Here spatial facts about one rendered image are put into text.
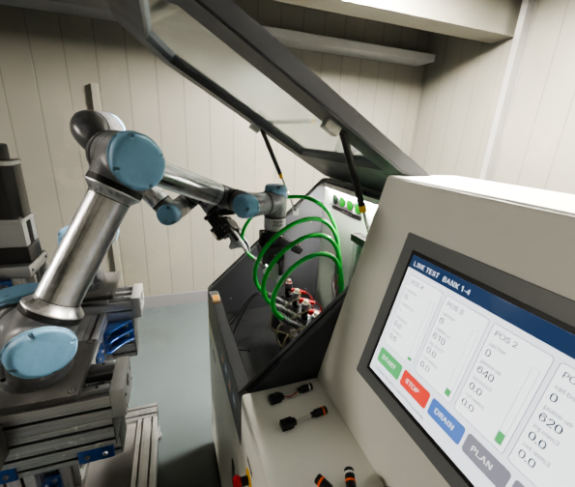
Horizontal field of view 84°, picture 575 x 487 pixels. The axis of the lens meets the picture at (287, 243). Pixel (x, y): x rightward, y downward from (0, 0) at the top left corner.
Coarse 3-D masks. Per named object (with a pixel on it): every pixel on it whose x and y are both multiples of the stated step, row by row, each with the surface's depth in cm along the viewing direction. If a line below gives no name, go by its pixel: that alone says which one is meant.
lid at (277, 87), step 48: (144, 0) 71; (192, 0) 52; (192, 48) 84; (240, 48) 60; (240, 96) 104; (288, 96) 77; (336, 96) 65; (288, 144) 131; (336, 144) 93; (384, 144) 72
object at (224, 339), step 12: (216, 312) 126; (216, 324) 122; (228, 324) 119; (216, 336) 125; (228, 336) 111; (216, 348) 127; (228, 348) 105; (228, 360) 100; (240, 360) 100; (228, 372) 102; (240, 372) 95; (240, 384) 91; (228, 396) 105
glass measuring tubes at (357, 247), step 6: (354, 234) 119; (360, 234) 120; (354, 240) 119; (360, 240) 115; (354, 246) 121; (360, 246) 117; (354, 252) 121; (360, 252) 118; (354, 258) 122; (354, 264) 123; (354, 270) 124
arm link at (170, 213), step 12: (72, 120) 104; (84, 120) 103; (96, 120) 105; (72, 132) 104; (84, 132) 102; (96, 132) 103; (84, 144) 103; (156, 192) 110; (156, 204) 111; (168, 204) 111; (180, 204) 117; (168, 216) 110; (180, 216) 114
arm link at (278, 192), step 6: (270, 186) 102; (276, 186) 102; (282, 186) 103; (270, 192) 102; (276, 192) 102; (282, 192) 103; (276, 198) 102; (282, 198) 104; (276, 204) 102; (282, 204) 104; (276, 210) 104; (282, 210) 105; (270, 216) 105; (276, 216) 105; (282, 216) 106
